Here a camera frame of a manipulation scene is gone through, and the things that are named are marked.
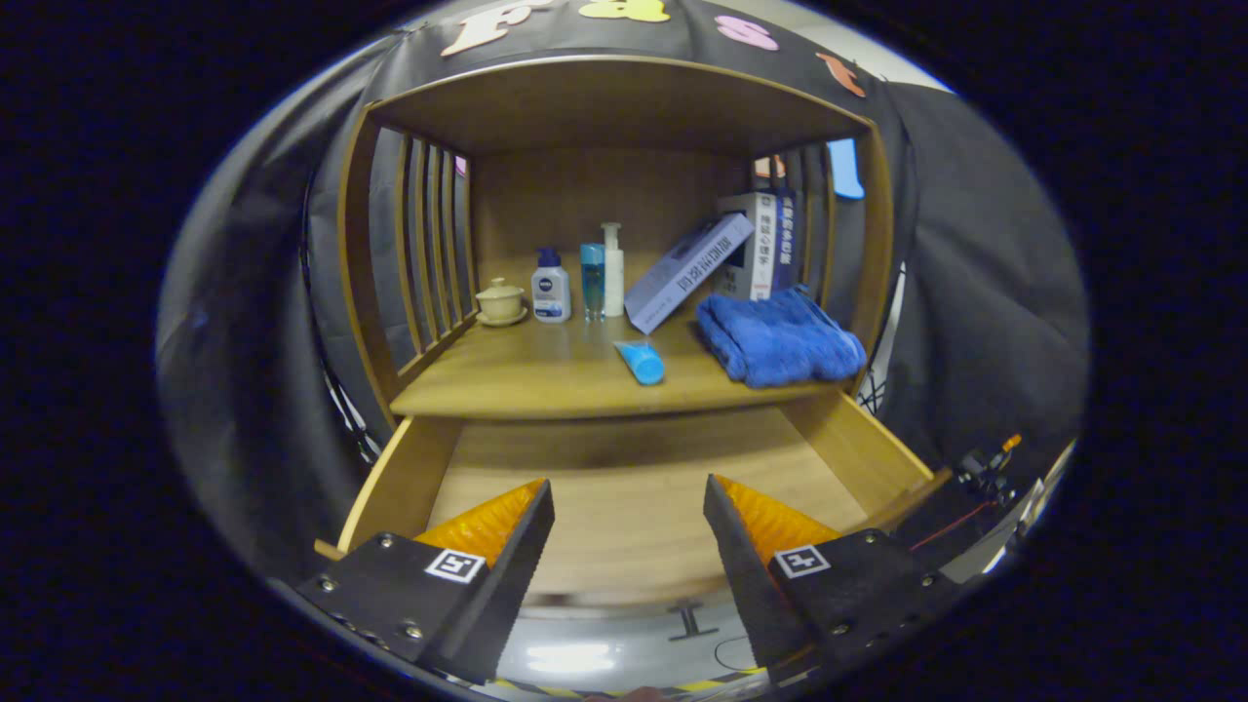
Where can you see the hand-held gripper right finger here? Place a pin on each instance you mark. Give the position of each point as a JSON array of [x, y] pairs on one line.
[[746, 585]]

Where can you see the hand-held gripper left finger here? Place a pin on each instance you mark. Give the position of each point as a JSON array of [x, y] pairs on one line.
[[512, 585]]

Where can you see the wooden drawer with black knob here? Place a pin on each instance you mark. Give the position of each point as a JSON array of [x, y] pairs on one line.
[[624, 507]]

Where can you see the blue squeeze tube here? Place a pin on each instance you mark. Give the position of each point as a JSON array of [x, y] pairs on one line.
[[643, 364]]

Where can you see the wooden countertop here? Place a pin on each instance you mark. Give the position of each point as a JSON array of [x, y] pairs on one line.
[[526, 370]]

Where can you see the wooden cabinet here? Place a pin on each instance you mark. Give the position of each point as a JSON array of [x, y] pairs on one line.
[[614, 107]]

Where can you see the blue folded towel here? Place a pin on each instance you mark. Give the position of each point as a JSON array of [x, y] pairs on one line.
[[780, 336]]

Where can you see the black and orange gripper device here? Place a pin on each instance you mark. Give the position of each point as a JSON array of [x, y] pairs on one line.
[[980, 468]]

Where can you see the beige lidded teacup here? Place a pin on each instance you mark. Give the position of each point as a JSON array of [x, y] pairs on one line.
[[500, 302]]

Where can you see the white bottle with blue cap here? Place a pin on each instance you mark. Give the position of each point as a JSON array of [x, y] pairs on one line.
[[551, 292]]

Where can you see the lavender book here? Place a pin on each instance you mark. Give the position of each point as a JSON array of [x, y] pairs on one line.
[[682, 278]]

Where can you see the clear teal bottle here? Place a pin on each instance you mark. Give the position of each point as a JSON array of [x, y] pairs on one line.
[[593, 278]]

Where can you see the white pump bottle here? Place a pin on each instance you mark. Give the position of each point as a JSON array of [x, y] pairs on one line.
[[613, 278]]

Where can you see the white book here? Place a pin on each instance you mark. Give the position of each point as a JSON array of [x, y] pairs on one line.
[[760, 253]]

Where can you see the dark blue book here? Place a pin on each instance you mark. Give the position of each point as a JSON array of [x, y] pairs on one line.
[[786, 244]]

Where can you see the black backdrop cloth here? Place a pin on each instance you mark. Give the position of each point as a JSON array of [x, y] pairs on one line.
[[975, 292]]

